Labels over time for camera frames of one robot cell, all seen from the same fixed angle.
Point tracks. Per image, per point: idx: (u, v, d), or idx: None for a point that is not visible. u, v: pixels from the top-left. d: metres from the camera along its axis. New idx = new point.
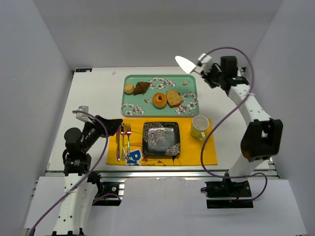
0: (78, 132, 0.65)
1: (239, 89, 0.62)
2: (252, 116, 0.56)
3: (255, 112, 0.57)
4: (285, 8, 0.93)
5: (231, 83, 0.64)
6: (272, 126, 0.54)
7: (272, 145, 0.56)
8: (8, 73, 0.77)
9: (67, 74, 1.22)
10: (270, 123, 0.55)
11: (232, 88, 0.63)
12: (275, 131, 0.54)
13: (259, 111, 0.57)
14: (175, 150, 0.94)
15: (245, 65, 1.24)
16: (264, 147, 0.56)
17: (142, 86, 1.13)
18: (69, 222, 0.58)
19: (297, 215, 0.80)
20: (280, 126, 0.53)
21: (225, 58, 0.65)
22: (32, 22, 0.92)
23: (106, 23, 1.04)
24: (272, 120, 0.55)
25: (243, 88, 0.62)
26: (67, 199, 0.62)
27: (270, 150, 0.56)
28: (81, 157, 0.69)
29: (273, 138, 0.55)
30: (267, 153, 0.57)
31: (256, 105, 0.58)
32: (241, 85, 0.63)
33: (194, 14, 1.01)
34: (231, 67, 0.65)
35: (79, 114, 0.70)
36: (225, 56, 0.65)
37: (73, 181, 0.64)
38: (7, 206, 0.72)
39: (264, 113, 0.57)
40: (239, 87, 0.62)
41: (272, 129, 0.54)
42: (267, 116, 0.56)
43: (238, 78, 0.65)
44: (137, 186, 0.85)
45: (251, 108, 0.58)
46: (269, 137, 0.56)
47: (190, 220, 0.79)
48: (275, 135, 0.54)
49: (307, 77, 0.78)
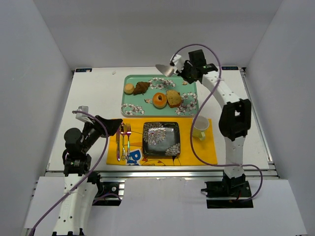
0: (78, 132, 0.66)
1: (210, 75, 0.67)
2: (226, 100, 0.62)
3: (227, 95, 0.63)
4: (285, 8, 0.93)
5: (202, 70, 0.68)
6: (243, 105, 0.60)
7: (245, 122, 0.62)
8: (8, 73, 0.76)
9: (67, 74, 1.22)
10: (241, 103, 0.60)
11: (204, 76, 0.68)
12: (245, 109, 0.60)
13: (230, 94, 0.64)
14: (175, 150, 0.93)
15: (245, 65, 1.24)
16: (239, 125, 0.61)
17: (142, 86, 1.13)
18: (69, 222, 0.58)
19: (297, 215, 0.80)
20: (249, 104, 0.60)
21: (192, 52, 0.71)
22: (32, 22, 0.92)
23: (107, 23, 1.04)
24: (242, 100, 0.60)
25: (214, 73, 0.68)
26: (67, 199, 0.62)
27: (244, 127, 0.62)
28: (81, 157, 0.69)
29: (244, 116, 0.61)
30: (241, 130, 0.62)
31: (227, 89, 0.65)
32: (211, 72, 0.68)
33: (194, 14, 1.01)
34: (199, 57, 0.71)
35: (79, 114, 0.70)
36: (192, 51, 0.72)
37: (73, 181, 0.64)
38: (7, 206, 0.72)
39: (234, 95, 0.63)
40: (210, 74, 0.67)
41: (243, 108, 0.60)
42: (237, 98, 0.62)
43: (208, 65, 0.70)
44: (137, 186, 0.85)
45: (224, 92, 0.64)
46: (241, 115, 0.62)
47: (190, 220, 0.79)
48: (247, 113, 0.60)
49: (307, 77, 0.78)
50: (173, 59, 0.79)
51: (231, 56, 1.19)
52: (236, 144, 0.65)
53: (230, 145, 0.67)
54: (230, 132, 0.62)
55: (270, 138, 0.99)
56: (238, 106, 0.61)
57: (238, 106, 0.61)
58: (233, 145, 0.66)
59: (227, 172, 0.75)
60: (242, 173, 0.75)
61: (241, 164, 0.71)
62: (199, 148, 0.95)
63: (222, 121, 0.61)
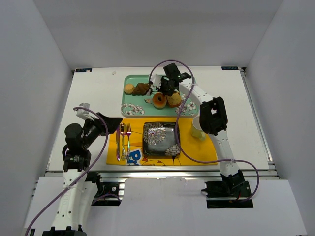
0: (79, 128, 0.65)
1: (185, 83, 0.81)
2: (201, 101, 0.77)
3: (202, 96, 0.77)
4: (285, 8, 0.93)
5: (178, 79, 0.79)
6: (217, 103, 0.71)
7: (222, 117, 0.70)
8: (8, 73, 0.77)
9: (67, 74, 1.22)
10: (215, 102, 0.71)
11: (180, 84, 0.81)
12: (219, 105, 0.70)
13: (204, 95, 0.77)
14: (175, 150, 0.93)
15: (245, 65, 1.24)
16: (216, 121, 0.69)
17: (141, 88, 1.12)
18: (68, 218, 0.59)
19: (297, 215, 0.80)
20: (221, 100, 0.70)
21: (166, 67, 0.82)
22: (32, 22, 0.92)
23: (107, 23, 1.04)
24: (216, 99, 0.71)
25: (188, 81, 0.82)
26: (66, 195, 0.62)
27: (222, 121, 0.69)
28: (81, 153, 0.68)
29: (220, 111, 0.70)
30: (220, 125, 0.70)
31: (201, 91, 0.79)
32: (186, 80, 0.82)
33: (194, 15, 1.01)
34: (173, 69, 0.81)
35: (80, 111, 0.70)
36: (166, 66, 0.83)
37: (72, 176, 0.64)
38: (6, 207, 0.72)
39: (208, 96, 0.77)
40: (185, 81, 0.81)
41: (217, 105, 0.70)
42: (210, 97, 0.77)
43: (182, 74, 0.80)
44: (137, 186, 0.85)
45: (199, 94, 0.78)
46: (218, 112, 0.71)
47: (190, 220, 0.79)
48: (221, 108, 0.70)
49: (307, 77, 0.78)
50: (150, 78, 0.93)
51: (230, 56, 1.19)
52: (220, 138, 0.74)
53: (215, 140, 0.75)
54: (209, 128, 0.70)
55: (270, 138, 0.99)
56: (214, 104, 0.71)
57: (213, 104, 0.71)
58: (217, 139, 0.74)
59: (224, 170, 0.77)
60: (237, 168, 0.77)
61: (233, 159, 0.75)
62: (199, 148, 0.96)
63: (202, 118, 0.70)
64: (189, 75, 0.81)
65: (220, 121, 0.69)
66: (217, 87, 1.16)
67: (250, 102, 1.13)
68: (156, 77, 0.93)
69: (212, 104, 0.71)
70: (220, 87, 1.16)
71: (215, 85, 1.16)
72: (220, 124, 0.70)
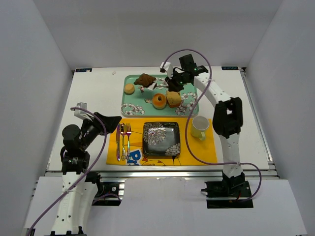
0: (77, 129, 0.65)
1: (202, 77, 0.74)
2: (217, 99, 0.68)
3: (218, 95, 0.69)
4: (285, 9, 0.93)
5: (193, 73, 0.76)
6: (234, 103, 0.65)
7: (237, 119, 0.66)
8: (8, 73, 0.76)
9: (67, 74, 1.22)
10: (232, 102, 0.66)
11: (195, 77, 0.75)
12: (236, 106, 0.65)
13: (221, 94, 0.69)
14: (175, 150, 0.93)
15: (245, 65, 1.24)
16: (231, 123, 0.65)
17: (145, 79, 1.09)
18: (68, 222, 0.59)
19: (297, 215, 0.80)
20: (239, 101, 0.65)
21: (182, 58, 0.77)
22: (32, 21, 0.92)
23: (107, 22, 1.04)
24: (233, 99, 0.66)
25: (205, 75, 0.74)
26: (65, 199, 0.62)
27: (236, 124, 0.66)
28: (79, 155, 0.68)
29: (236, 113, 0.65)
30: (235, 127, 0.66)
31: (218, 89, 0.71)
32: (202, 74, 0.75)
33: (195, 15, 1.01)
34: (189, 61, 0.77)
35: (78, 111, 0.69)
36: (182, 56, 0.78)
37: (71, 180, 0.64)
38: (6, 207, 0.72)
39: (225, 94, 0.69)
40: (201, 75, 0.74)
41: (235, 106, 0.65)
42: (228, 97, 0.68)
43: (199, 68, 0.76)
44: (137, 186, 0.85)
45: (215, 92, 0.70)
46: (234, 113, 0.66)
47: (190, 219, 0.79)
48: (238, 110, 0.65)
49: (307, 77, 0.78)
50: (163, 66, 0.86)
51: (230, 56, 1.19)
52: (231, 142, 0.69)
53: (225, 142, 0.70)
54: (223, 129, 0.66)
55: (270, 138, 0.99)
56: (230, 105, 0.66)
57: (229, 104, 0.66)
58: (228, 142, 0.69)
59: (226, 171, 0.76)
60: (241, 171, 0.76)
61: (239, 162, 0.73)
62: (199, 148, 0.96)
63: (215, 120, 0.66)
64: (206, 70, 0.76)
65: (235, 123, 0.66)
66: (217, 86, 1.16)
67: (250, 102, 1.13)
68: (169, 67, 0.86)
69: (229, 104, 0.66)
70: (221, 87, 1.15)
71: None
72: (235, 125, 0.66)
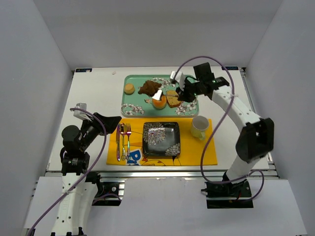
0: (77, 130, 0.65)
1: (222, 92, 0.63)
2: (244, 120, 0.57)
3: (244, 114, 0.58)
4: (285, 8, 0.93)
5: (212, 85, 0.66)
6: (264, 126, 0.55)
7: (267, 144, 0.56)
8: (8, 73, 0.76)
9: (67, 74, 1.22)
10: (261, 123, 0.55)
11: (215, 92, 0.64)
12: (267, 130, 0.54)
13: (248, 113, 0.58)
14: (175, 150, 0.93)
15: (245, 65, 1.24)
16: (259, 148, 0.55)
17: (150, 87, 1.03)
18: (68, 223, 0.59)
19: (298, 215, 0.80)
20: (271, 123, 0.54)
21: (198, 66, 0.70)
22: (32, 22, 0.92)
23: (107, 22, 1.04)
24: (263, 120, 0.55)
25: (227, 90, 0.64)
26: (65, 199, 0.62)
27: (266, 149, 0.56)
28: (79, 156, 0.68)
29: (267, 137, 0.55)
30: (263, 153, 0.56)
31: (243, 107, 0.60)
32: (223, 87, 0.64)
33: (195, 15, 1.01)
34: (206, 71, 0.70)
35: (77, 112, 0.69)
36: (197, 65, 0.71)
37: (71, 181, 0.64)
38: (7, 206, 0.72)
39: (253, 114, 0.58)
40: (222, 90, 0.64)
41: (265, 128, 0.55)
42: (257, 117, 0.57)
43: (218, 80, 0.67)
44: (137, 186, 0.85)
45: (240, 111, 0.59)
46: (263, 136, 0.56)
47: (190, 219, 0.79)
48: (269, 132, 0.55)
49: (307, 77, 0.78)
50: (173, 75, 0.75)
51: (230, 56, 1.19)
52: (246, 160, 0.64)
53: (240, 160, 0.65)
54: (250, 155, 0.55)
55: None
56: (259, 127, 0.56)
57: (258, 126, 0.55)
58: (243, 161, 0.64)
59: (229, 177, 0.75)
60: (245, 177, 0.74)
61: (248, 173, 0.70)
62: (199, 148, 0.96)
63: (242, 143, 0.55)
64: (227, 83, 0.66)
65: (264, 148, 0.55)
66: None
67: (250, 102, 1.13)
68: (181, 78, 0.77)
69: (257, 126, 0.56)
70: None
71: None
72: (264, 151, 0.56)
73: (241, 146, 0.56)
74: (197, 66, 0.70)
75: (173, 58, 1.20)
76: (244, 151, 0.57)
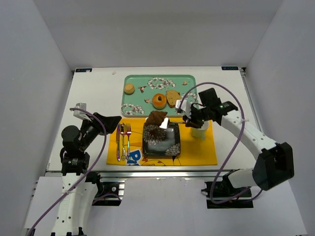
0: (76, 130, 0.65)
1: (232, 117, 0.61)
2: (259, 146, 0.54)
3: (259, 139, 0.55)
4: (285, 8, 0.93)
5: (220, 110, 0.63)
6: (281, 150, 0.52)
7: (288, 170, 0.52)
8: (8, 73, 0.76)
9: (67, 74, 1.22)
10: (277, 147, 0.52)
11: (223, 117, 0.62)
12: (286, 155, 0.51)
13: (262, 137, 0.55)
14: (175, 150, 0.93)
15: (245, 65, 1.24)
16: (279, 174, 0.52)
17: (157, 117, 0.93)
18: (68, 223, 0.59)
19: (297, 215, 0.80)
20: (289, 148, 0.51)
21: (203, 92, 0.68)
22: (32, 22, 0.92)
23: (107, 22, 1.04)
24: (279, 144, 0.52)
25: (236, 114, 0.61)
26: (65, 200, 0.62)
27: (287, 175, 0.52)
28: (79, 156, 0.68)
29: (286, 162, 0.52)
30: (283, 179, 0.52)
31: (257, 132, 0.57)
32: (232, 112, 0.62)
33: (195, 15, 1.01)
34: (212, 96, 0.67)
35: (77, 112, 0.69)
36: (202, 91, 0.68)
37: (71, 181, 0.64)
38: (7, 206, 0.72)
39: (267, 138, 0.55)
40: (231, 115, 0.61)
41: (283, 153, 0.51)
42: (272, 141, 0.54)
43: (226, 104, 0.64)
44: (137, 186, 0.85)
45: (254, 136, 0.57)
46: (282, 162, 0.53)
47: (190, 219, 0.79)
48: (288, 158, 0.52)
49: (307, 77, 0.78)
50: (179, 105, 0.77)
51: (230, 56, 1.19)
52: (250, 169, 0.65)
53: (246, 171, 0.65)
54: (270, 182, 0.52)
55: (271, 138, 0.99)
56: (275, 151, 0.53)
57: (274, 151, 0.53)
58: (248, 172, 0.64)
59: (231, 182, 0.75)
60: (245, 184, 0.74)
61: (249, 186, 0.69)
62: (199, 148, 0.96)
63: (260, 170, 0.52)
64: (235, 107, 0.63)
65: (284, 175, 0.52)
66: (218, 86, 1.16)
67: (250, 102, 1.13)
68: (186, 106, 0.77)
69: (273, 150, 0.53)
70: (221, 87, 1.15)
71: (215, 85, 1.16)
72: (284, 178, 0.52)
73: (260, 173, 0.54)
74: (201, 92, 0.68)
75: (173, 57, 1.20)
76: (264, 178, 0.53)
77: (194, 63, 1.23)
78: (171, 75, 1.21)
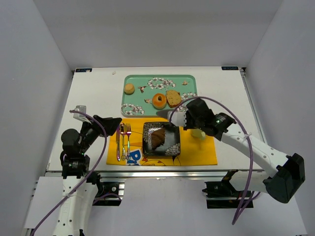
0: (76, 134, 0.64)
1: (234, 133, 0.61)
2: (272, 163, 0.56)
3: (269, 156, 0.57)
4: (285, 8, 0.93)
5: (219, 127, 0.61)
6: (294, 163, 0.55)
7: (301, 179, 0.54)
8: (8, 73, 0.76)
9: (67, 74, 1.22)
10: (288, 161, 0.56)
11: (224, 134, 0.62)
12: (299, 166, 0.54)
13: (272, 153, 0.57)
14: (175, 150, 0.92)
15: (245, 65, 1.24)
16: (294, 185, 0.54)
17: (158, 135, 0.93)
18: (69, 226, 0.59)
19: (297, 215, 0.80)
20: (299, 159, 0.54)
21: (194, 105, 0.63)
22: (32, 21, 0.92)
23: (106, 22, 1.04)
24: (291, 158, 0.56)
25: (237, 129, 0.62)
26: (66, 203, 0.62)
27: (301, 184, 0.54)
28: (79, 159, 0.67)
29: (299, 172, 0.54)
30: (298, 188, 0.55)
31: (265, 147, 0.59)
32: (232, 128, 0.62)
33: (195, 15, 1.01)
34: (204, 110, 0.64)
35: (76, 115, 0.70)
36: (192, 104, 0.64)
37: (72, 184, 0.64)
38: (7, 206, 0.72)
39: (277, 153, 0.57)
40: (232, 132, 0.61)
41: (296, 166, 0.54)
42: (282, 155, 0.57)
43: (222, 118, 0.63)
44: (137, 186, 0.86)
45: (264, 153, 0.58)
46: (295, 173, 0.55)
47: (190, 219, 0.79)
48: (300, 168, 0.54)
49: (307, 77, 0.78)
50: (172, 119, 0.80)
51: (230, 56, 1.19)
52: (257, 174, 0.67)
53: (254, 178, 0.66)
54: (290, 194, 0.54)
55: (271, 138, 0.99)
56: (288, 165, 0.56)
57: (286, 165, 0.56)
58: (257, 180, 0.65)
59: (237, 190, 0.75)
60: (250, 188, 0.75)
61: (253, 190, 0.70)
62: (198, 148, 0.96)
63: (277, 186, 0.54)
64: (232, 120, 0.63)
65: (299, 184, 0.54)
66: (218, 86, 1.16)
67: (250, 102, 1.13)
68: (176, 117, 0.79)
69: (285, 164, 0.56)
70: (220, 87, 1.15)
71: (214, 85, 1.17)
72: (299, 186, 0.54)
73: (276, 190, 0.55)
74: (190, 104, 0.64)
75: (173, 58, 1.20)
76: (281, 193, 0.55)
77: (194, 64, 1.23)
78: (171, 75, 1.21)
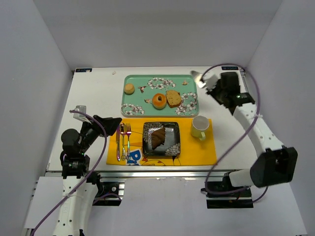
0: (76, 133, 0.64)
1: (245, 109, 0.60)
2: (264, 145, 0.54)
3: (266, 138, 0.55)
4: (285, 8, 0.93)
5: (236, 101, 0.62)
6: (285, 154, 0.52)
7: (286, 174, 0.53)
8: (8, 73, 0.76)
9: (67, 74, 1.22)
10: (282, 150, 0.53)
11: (237, 108, 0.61)
12: (289, 159, 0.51)
13: (270, 137, 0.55)
14: (175, 150, 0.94)
15: (245, 65, 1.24)
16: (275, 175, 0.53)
17: (159, 135, 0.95)
18: (69, 226, 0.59)
19: (297, 215, 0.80)
20: (295, 153, 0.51)
21: (227, 74, 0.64)
22: (32, 21, 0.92)
23: (106, 22, 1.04)
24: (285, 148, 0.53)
25: (251, 108, 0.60)
26: (65, 203, 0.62)
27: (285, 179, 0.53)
28: (79, 159, 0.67)
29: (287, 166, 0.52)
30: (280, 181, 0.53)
31: (266, 131, 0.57)
32: (246, 105, 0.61)
33: (195, 15, 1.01)
34: (233, 84, 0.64)
35: (76, 114, 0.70)
36: (226, 73, 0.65)
37: (72, 184, 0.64)
38: (7, 206, 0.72)
39: (274, 138, 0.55)
40: (245, 107, 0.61)
41: (286, 157, 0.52)
42: (279, 143, 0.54)
43: (244, 96, 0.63)
44: (137, 186, 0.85)
45: (261, 134, 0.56)
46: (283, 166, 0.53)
47: (190, 219, 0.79)
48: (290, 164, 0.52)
49: (307, 77, 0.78)
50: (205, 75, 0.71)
51: (230, 56, 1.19)
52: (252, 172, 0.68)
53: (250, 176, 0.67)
54: (266, 181, 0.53)
55: None
56: (280, 153, 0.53)
57: (279, 153, 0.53)
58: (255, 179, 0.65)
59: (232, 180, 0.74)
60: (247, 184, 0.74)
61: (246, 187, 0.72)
62: (198, 148, 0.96)
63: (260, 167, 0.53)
64: (252, 100, 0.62)
65: (282, 178, 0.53)
66: None
67: None
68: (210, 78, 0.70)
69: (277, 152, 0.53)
70: None
71: None
72: (281, 180, 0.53)
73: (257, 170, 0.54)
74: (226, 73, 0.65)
75: (173, 57, 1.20)
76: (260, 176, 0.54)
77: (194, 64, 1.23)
78: (171, 75, 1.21)
